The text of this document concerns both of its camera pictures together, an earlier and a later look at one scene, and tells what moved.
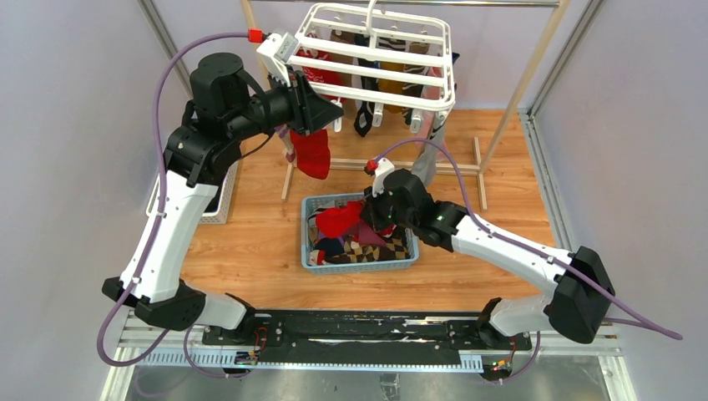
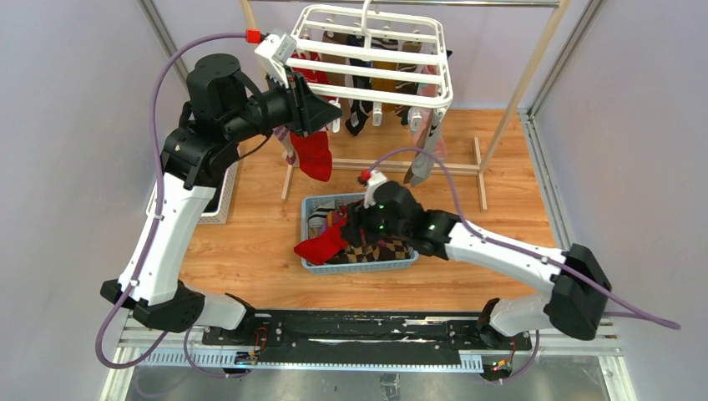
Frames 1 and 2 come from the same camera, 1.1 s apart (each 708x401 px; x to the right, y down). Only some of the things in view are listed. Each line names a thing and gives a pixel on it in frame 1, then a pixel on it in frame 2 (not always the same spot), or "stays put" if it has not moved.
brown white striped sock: x=396 y=44 → x=407 y=88
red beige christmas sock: x=312 y=153 stays put
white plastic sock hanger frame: x=353 y=52 stays put
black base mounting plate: x=361 y=337 stays put
